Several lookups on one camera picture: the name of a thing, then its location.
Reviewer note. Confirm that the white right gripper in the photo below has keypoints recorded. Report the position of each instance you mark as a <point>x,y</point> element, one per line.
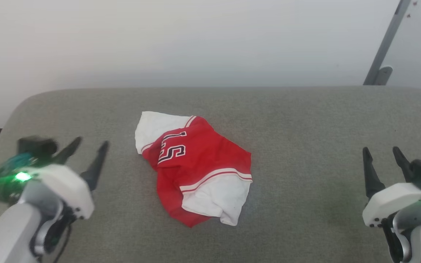
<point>397,202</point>

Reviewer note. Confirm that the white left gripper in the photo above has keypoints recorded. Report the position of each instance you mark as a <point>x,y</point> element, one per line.
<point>68,186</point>

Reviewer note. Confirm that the red and white jersey shirt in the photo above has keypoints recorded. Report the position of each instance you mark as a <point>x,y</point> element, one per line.
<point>203,160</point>

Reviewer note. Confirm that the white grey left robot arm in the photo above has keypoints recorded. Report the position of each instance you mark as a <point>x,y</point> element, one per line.
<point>6,233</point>

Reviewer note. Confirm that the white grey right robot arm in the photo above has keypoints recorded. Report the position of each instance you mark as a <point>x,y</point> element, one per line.
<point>420,241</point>

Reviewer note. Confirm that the grey-green fabric sofa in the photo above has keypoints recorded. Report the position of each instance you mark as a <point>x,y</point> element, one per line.
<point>305,146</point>

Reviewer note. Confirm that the grey metal stand pole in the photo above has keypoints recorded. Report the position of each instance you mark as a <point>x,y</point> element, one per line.
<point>387,40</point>

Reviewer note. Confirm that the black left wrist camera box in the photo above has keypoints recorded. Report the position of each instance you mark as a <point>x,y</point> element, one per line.
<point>37,145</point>

